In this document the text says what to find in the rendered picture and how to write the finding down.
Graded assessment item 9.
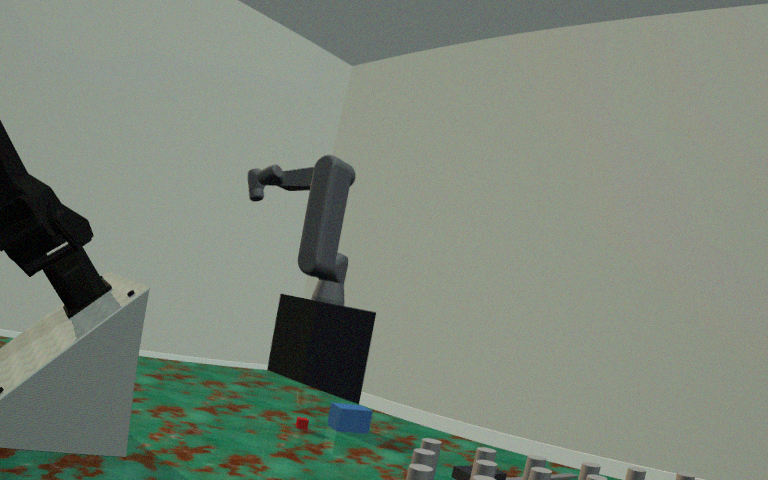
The small red cube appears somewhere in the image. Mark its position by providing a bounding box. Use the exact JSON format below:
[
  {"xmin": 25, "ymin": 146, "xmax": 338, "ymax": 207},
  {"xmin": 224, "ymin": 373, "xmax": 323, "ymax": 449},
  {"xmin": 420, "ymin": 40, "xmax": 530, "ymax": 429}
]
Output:
[{"xmin": 295, "ymin": 416, "xmax": 309, "ymax": 430}]

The blue block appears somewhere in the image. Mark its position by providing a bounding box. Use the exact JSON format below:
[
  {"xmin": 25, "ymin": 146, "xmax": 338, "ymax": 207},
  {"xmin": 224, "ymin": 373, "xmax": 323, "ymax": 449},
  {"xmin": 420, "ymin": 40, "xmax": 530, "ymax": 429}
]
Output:
[{"xmin": 327, "ymin": 402, "xmax": 373, "ymax": 434}]

